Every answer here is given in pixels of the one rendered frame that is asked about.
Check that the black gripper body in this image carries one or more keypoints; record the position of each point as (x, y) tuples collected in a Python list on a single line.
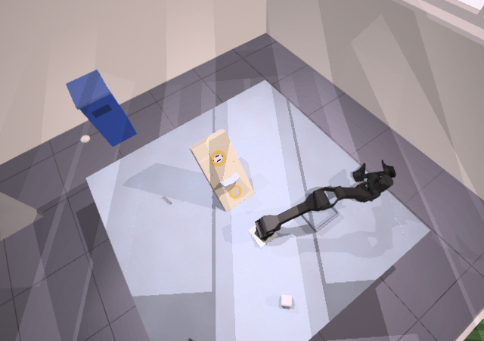
[(373, 176)]

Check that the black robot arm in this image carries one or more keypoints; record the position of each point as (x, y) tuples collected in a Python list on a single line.
[(318, 201)]

